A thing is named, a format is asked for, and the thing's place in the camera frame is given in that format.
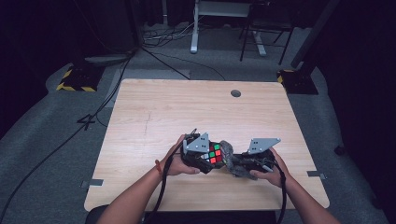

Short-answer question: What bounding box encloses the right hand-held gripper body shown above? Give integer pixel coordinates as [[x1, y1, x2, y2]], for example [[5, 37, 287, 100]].
[[236, 137, 282, 174]]

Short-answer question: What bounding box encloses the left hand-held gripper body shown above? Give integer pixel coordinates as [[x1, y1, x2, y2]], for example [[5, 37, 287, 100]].
[[180, 132, 211, 172]]

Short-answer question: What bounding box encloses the grey cloth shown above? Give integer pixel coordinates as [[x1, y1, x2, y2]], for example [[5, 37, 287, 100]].
[[219, 140, 258, 181]]

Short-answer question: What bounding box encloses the multicoloured puzzle cube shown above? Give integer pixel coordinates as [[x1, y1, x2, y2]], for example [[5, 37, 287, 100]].
[[207, 142, 226, 169]]

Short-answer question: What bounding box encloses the person's left hand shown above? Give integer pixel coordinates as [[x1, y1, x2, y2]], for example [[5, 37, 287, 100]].
[[154, 133, 202, 177]]

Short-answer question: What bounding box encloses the person's right hand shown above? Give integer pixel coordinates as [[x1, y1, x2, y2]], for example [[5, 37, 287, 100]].
[[249, 147, 290, 189]]

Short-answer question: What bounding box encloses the grey tape mark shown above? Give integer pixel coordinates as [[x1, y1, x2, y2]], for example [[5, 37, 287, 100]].
[[80, 178, 105, 189], [306, 170, 327, 181]]

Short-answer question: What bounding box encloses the black yellow striped stand base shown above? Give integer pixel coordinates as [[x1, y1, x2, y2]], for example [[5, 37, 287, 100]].
[[276, 68, 319, 95], [55, 63, 106, 93]]

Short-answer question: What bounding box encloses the black slanted pole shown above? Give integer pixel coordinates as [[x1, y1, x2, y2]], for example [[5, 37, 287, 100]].
[[290, 0, 341, 70]]

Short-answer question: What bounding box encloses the left hand-held gripper cable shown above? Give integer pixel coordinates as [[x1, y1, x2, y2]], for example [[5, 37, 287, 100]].
[[143, 141, 187, 224]]

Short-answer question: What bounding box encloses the hand-held gripper cable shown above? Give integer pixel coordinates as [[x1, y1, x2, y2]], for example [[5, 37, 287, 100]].
[[273, 160, 288, 224], [143, 141, 187, 224]]

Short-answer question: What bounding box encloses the right hand-held gripper cable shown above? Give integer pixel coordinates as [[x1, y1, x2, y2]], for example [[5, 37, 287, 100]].
[[273, 160, 288, 224]]

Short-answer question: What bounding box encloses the thin black floor cable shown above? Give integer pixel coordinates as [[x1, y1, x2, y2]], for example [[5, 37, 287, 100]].
[[140, 46, 227, 82]]

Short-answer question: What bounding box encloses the white desk frame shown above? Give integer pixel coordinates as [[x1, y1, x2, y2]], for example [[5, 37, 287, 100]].
[[190, 0, 268, 57]]

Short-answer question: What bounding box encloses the bundle of floor cables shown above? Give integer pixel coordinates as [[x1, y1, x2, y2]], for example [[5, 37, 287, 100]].
[[142, 17, 201, 49]]

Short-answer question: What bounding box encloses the black metal chair frame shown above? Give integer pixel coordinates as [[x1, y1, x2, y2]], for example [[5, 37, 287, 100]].
[[239, 2, 295, 66]]

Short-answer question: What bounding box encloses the long black floor cable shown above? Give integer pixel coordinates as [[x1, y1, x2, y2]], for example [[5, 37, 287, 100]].
[[0, 46, 140, 220]]

